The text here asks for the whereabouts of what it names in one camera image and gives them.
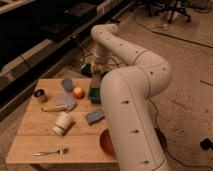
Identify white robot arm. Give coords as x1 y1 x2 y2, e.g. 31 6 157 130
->
91 24 172 171

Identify blue sponge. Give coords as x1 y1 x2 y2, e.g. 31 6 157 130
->
85 109 105 125

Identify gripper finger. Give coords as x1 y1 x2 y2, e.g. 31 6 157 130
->
91 65 99 74
100 67 109 76

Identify office chair base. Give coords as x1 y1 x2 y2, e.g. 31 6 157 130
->
139 0 213 25

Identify dark shelf unit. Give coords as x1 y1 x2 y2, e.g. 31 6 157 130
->
0 0 131 121

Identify wooden table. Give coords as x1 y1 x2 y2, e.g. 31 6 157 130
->
5 78 119 171

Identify green plastic tray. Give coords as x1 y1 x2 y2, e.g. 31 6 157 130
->
88 83 101 104

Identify blue grey cup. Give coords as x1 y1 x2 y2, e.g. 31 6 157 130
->
61 79 73 92

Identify small metal cup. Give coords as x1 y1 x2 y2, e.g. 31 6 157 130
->
34 89 47 103

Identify red yellow apple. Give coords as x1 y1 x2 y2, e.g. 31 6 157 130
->
73 87 85 99

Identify grey blue cloth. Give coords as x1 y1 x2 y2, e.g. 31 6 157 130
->
57 95 77 112

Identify black floor cables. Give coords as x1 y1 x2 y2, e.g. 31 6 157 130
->
71 31 134 73

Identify black box on floor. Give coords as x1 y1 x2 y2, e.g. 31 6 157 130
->
81 63 92 78

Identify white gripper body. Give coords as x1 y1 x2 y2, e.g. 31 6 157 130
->
92 44 109 71

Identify orange bowl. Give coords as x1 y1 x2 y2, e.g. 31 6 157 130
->
99 129 115 156

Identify silver fork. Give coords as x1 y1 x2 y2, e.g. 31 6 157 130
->
34 148 69 156

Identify yellow banana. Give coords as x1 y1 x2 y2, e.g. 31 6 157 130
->
41 105 67 112

